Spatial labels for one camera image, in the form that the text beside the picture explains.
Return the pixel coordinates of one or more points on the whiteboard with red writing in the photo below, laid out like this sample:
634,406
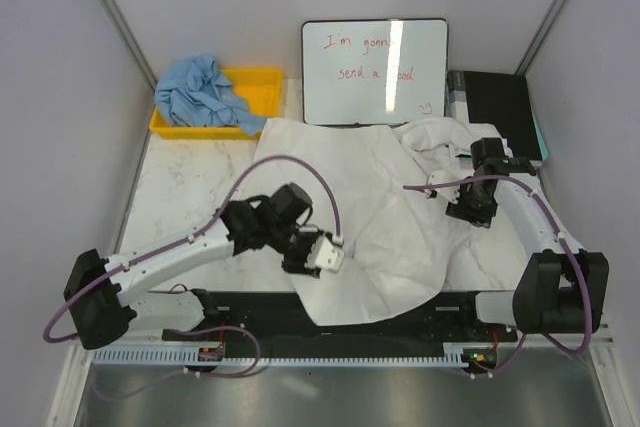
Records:
373,72

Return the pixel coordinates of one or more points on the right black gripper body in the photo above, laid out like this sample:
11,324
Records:
474,206

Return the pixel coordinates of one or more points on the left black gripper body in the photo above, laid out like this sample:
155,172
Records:
296,246

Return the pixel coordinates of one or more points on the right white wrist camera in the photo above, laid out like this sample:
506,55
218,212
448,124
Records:
444,184

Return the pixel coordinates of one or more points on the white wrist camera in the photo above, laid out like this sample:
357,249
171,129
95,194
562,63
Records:
326,254
444,184

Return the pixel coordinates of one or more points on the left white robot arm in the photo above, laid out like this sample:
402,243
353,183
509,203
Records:
101,292

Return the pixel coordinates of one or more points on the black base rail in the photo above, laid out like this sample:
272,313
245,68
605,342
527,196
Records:
448,317

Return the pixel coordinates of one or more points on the blue long sleeve shirt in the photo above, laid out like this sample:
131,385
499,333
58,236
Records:
194,92

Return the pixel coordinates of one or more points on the white slotted cable duct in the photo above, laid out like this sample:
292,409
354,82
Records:
194,356

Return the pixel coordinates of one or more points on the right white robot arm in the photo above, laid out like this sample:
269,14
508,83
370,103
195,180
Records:
562,288

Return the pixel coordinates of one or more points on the yellow plastic bin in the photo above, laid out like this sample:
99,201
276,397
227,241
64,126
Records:
260,87

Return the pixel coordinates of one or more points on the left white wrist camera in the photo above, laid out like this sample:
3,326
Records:
326,254

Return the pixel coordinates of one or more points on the white long sleeve shirt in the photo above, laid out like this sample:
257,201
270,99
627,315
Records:
401,247

